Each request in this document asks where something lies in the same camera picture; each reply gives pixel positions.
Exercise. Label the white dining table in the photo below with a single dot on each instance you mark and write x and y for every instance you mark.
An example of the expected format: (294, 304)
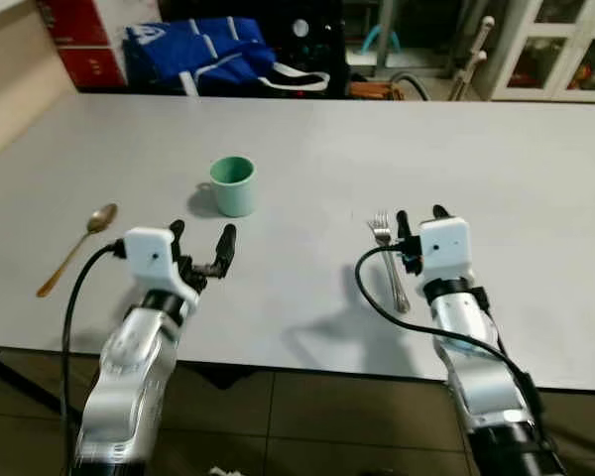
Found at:
(307, 268)

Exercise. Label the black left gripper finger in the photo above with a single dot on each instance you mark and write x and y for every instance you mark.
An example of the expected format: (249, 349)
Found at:
(225, 248)
(178, 238)

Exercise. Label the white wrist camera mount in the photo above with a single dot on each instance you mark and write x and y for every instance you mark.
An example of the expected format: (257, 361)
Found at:
(149, 253)
(444, 250)

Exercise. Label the white glass-door cabinet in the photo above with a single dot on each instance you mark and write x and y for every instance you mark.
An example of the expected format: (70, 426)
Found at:
(555, 50)

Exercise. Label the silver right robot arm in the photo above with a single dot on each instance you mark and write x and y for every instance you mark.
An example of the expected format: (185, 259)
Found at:
(481, 367)

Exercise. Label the brown wooden chair back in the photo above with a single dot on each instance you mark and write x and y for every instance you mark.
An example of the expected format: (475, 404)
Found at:
(372, 91)

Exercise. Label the beige wooden pole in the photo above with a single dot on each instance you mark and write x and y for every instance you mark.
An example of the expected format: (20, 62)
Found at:
(471, 64)

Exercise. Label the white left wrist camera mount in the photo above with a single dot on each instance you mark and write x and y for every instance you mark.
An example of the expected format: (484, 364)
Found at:
(149, 253)

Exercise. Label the red cabinet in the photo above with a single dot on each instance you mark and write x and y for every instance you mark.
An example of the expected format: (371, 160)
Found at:
(74, 35)

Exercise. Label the blue bag with white stripes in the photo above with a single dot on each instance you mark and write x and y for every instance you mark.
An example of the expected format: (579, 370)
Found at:
(193, 55)

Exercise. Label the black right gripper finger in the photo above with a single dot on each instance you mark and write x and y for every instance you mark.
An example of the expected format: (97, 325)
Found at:
(441, 213)
(404, 226)

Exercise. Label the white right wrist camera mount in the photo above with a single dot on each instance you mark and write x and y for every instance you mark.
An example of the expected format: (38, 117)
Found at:
(444, 250)

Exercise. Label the green ceramic mug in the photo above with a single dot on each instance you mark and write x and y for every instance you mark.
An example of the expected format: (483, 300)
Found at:
(234, 190)

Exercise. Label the silver fork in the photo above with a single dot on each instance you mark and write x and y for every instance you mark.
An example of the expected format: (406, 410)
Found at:
(381, 230)

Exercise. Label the golden spoon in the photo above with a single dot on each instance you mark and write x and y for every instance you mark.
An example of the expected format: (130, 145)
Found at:
(102, 219)

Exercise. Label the teal hoop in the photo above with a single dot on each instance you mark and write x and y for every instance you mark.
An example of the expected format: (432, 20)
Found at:
(382, 35)

